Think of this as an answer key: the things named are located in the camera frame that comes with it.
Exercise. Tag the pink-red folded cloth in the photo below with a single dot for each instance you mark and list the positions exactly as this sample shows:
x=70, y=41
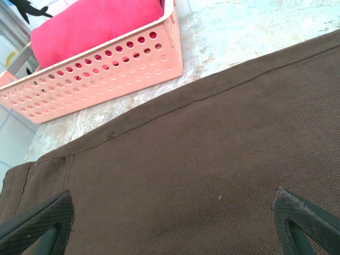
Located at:
x=93, y=24

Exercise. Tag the aluminium side rail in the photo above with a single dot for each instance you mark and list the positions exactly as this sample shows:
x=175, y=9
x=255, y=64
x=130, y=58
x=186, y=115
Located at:
x=21, y=59

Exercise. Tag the aluminium corner post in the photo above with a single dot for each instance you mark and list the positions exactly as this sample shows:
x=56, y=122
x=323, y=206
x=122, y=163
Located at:
x=16, y=26

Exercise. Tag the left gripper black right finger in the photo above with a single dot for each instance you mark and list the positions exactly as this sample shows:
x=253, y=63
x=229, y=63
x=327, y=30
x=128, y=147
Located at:
x=292, y=220

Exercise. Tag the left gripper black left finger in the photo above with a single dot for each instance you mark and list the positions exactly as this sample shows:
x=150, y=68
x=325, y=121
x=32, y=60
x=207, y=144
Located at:
x=32, y=228

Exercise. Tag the brown long pants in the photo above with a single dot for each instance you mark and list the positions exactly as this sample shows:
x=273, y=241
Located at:
x=186, y=159

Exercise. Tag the pink perforated plastic basket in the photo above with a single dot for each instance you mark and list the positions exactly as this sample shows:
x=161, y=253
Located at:
x=79, y=106

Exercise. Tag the dolphin blue circle sticker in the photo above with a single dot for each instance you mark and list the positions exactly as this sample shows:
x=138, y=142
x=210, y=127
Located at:
x=29, y=9

